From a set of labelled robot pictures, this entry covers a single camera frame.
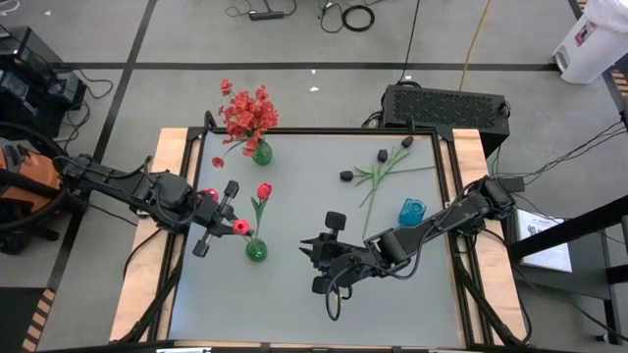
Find white bin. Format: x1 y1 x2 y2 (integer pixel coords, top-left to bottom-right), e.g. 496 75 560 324
552 0 628 84

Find black metal stand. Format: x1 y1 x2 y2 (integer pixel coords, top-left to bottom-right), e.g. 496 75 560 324
507 195 628 345

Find wide dark green glass vase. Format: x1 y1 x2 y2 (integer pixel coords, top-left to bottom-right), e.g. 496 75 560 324
244 238 269 264

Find blue patterned glass vase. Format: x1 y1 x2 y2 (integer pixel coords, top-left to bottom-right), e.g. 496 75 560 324
397 198 427 227

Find black computer tower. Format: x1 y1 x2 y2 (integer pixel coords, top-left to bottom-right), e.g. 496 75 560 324
382 83 511 144

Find yellow hanging cable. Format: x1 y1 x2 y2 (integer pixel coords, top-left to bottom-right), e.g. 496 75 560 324
458 0 492 92

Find black power strip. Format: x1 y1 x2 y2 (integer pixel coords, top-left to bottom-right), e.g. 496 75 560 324
248 9 286 22

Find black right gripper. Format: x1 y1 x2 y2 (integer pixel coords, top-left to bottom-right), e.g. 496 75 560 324
299 211 364 294

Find coiled black cable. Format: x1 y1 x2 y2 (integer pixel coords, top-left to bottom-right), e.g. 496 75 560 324
341 4 377 33

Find black table frame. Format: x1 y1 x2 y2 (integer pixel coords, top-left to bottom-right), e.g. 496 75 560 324
117 111 534 353

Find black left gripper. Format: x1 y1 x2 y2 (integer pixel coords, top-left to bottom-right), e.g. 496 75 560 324
191 180 242 258

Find orange vacuum cleaner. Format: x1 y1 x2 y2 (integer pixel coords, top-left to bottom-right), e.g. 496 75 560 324
0 122 76 256

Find red blossom bunch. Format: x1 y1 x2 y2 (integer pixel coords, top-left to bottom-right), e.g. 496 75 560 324
211 82 281 169
218 77 281 158

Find wooden table side board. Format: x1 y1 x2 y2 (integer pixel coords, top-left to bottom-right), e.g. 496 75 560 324
450 127 529 343
110 127 190 343

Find white paper booklet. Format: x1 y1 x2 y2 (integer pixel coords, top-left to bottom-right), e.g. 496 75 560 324
514 208 574 274

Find black equipment cart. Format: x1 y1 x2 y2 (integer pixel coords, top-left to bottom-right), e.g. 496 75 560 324
0 25 88 139

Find black hanging cable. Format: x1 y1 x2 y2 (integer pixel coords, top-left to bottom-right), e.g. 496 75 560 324
397 0 422 83

